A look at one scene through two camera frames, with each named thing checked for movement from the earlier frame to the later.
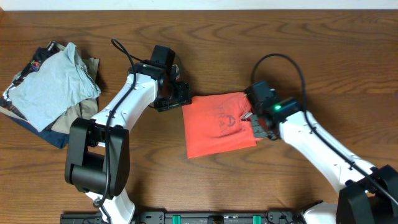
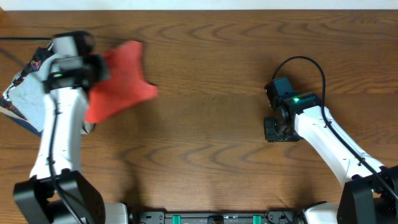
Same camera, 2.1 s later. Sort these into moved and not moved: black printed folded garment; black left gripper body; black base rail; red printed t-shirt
Moved: red printed t-shirt; black left gripper body
Not moved: black base rail; black printed folded garment
